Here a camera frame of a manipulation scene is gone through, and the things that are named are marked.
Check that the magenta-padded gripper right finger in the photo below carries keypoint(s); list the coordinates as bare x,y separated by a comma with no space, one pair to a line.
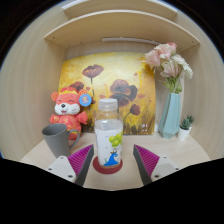
160,168

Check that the grey ribbed mug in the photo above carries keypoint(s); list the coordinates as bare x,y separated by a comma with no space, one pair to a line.
57,140

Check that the flat round red coaster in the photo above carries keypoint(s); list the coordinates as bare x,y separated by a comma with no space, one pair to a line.
108,170

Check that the white under-shelf light bar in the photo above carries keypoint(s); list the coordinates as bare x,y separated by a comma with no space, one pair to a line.
131,40

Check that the yellow poppy flower painting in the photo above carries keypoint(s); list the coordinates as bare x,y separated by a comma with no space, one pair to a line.
113,68

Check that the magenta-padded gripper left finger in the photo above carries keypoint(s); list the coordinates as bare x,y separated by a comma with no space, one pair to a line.
65,166

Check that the clear water bottle printed label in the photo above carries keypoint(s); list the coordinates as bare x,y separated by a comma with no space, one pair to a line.
108,133

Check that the small potted succulent plant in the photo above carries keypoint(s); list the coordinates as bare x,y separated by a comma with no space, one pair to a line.
183,133

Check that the light wood hutch shelves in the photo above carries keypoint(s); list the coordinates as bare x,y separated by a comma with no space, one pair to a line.
121,28

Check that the pink and white flower bouquet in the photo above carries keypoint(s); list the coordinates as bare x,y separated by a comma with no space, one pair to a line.
166,61

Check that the red plush mouse toy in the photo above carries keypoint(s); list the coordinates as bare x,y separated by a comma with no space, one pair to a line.
68,120

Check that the teal faceted vase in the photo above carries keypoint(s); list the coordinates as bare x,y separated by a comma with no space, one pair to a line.
170,118

